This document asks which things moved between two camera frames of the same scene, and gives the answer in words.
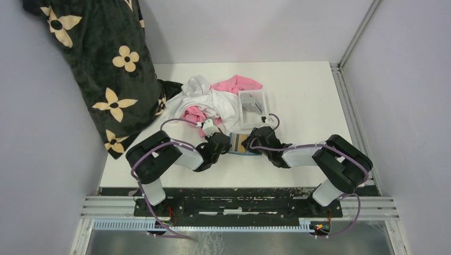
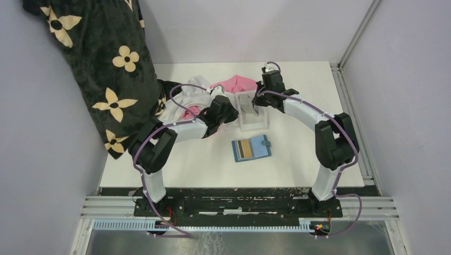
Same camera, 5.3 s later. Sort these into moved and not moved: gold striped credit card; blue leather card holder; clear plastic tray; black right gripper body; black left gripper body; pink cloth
Moved: blue leather card holder; black left gripper body; black right gripper body; gold striped credit card
Not moved: pink cloth; clear plastic tray
